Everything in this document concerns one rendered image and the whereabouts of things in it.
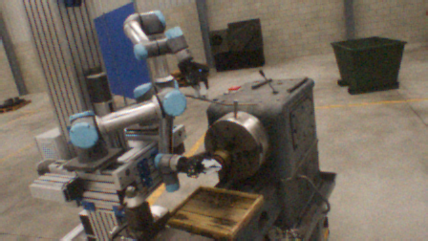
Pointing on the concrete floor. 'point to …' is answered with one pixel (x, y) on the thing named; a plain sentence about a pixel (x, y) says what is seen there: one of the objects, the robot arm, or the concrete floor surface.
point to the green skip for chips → (369, 63)
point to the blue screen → (121, 54)
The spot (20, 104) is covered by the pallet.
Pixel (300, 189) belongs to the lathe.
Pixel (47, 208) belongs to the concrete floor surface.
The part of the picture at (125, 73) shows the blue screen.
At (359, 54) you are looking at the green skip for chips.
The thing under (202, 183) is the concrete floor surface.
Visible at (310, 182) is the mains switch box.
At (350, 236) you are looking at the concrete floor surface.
